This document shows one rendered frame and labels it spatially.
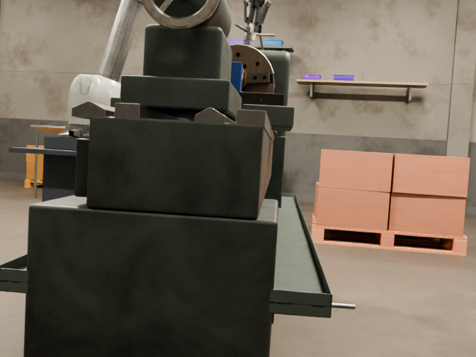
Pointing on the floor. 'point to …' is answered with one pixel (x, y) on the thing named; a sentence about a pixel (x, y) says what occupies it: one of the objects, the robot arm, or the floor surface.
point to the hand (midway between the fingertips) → (251, 32)
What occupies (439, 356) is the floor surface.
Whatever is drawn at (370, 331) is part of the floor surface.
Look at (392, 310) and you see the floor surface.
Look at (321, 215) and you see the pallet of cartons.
